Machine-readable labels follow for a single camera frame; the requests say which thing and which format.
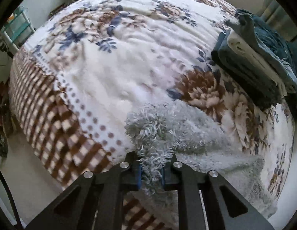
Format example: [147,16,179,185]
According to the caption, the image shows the floral bed blanket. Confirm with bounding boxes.
[9,0,295,229]

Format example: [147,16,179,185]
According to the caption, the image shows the stack of folded clothes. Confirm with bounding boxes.
[211,17,297,110]

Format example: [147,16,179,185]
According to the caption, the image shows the teal storage rack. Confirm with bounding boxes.
[0,6,36,53]

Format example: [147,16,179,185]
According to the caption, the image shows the grey fluffy fleece pants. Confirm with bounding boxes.
[125,101,277,229]

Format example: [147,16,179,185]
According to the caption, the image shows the left grey-blue curtain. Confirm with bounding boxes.
[257,0,297,41]

